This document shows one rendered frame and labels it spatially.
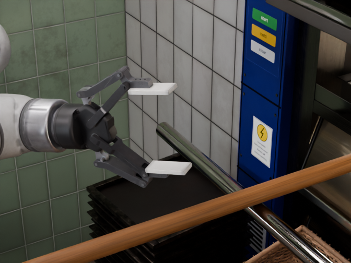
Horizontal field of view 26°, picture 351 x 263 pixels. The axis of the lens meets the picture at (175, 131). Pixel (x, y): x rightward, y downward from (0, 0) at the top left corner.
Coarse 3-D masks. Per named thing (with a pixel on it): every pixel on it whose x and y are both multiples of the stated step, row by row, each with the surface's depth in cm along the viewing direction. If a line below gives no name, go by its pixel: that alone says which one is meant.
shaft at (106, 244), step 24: (312, 168) 126; (336, 168) 127; (240, 192) 120; (264, 192) 121; (288, 192) 123; (168, 216) 114; (192, 216) 115; (216, 216) 117; (96, 240) 109; (120, 240) 110; (144, 240) 112
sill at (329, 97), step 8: (328, 80) 162; (336, 80) 162; (320, 88) 160; (328, 88) 158; (336, 88) 158; (344, 88) 158; (320, 96) 160; (328, 96) 158; (336, 96) 156; (344, 96) 155; (328, 104) 159; (336, 104) 156; (344, 104) 154; (336, 112) 157; (344, 112) 155
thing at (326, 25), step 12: (276, 0) 141; (288, 0) 138; (336, 0) 142; (348, 0) 143; (288, 12) 138; (300, 12) 135; (312, 12) 133; (348, 12) 135; (312, 24) 133; (324, 24) 130; (336, 24) 128; (336, 36) 128; (348, 36) 126
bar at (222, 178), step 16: (160, 128) 145; (176, 144) 141; (192, 144) 140; (192, 160) 136; (208, 160) 134; (208, 176) 132; (224, 176) 130; (224, 192) 129; (256, 208) 122; (272, 224) 118; (288, 240) 115; (304, 240) 114; (304, 256) 112; (320, 256) 111
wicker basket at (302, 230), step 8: (304, 232) 171; (312, 232) 169; (312, 240) 169; (320, 240) 167; (272, 248) 168; (280, 248) 170; (320, 248) 167; (328, 248) 164; (256, 256) 167; (264, 256) 168; (272, 256) 169; (280, 256) 171; (288, 256) 173; (336, 256) 162
